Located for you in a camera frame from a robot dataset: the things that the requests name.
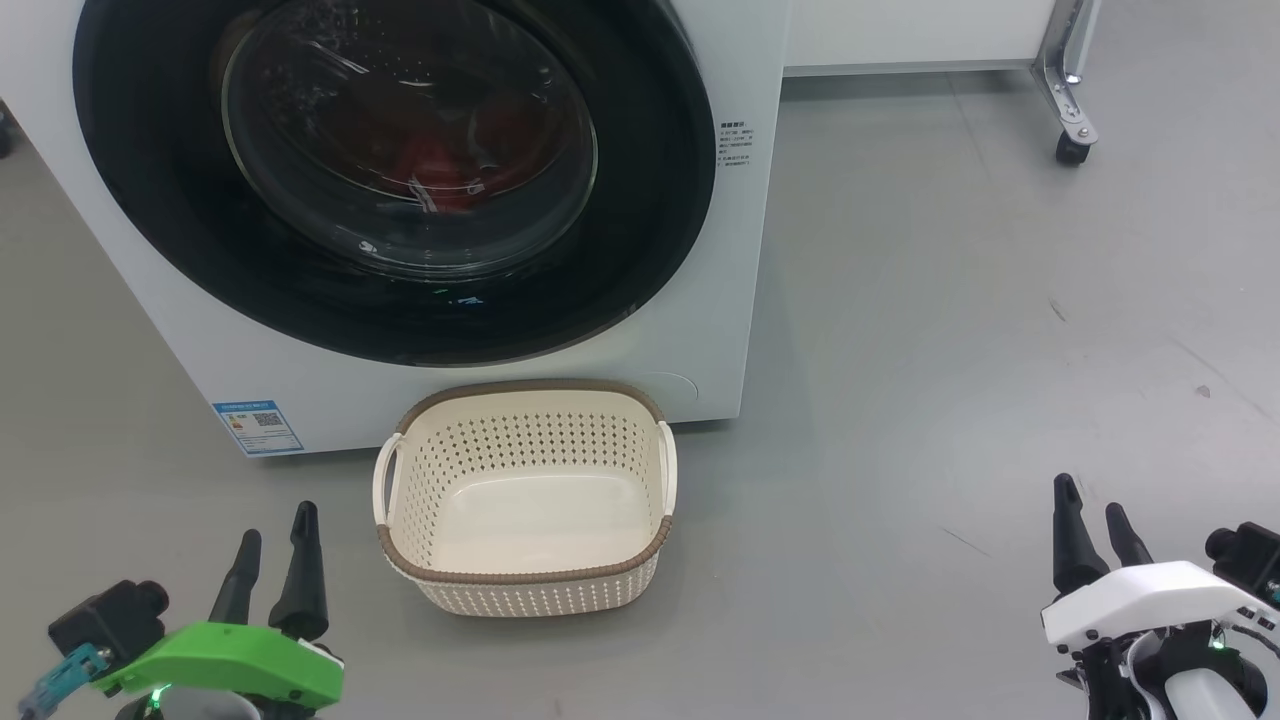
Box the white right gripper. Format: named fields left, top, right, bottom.
left=1040, top=473, right=1280, bottom=649

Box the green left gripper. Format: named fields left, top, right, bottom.
left=95, top=501, right=344, bottom=711

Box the black round glass washer door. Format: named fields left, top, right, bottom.
left=72, top=0, right=717, bottom=367

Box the red and white garment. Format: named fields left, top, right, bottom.
left=378, top=125, right=526, bottom=216

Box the cream perforated laundry basket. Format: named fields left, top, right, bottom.
left=373, top=379, right=678, bottom=618

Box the white front-load washing machine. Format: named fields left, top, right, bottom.
left=0, top=0, right=791, bottom=459

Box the blue energy label sticker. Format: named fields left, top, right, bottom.
left=212, top=401, right=304, bottom=458

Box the white partition panel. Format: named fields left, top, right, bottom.
left=783, top=0, right=1061, bottom=78

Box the teal plug left camera cable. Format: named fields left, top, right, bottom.
left=18, top=645, right=111, bottom=716

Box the metal bracket with black caster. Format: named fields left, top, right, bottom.
left=1032, top=0, right=1101, bottom=166

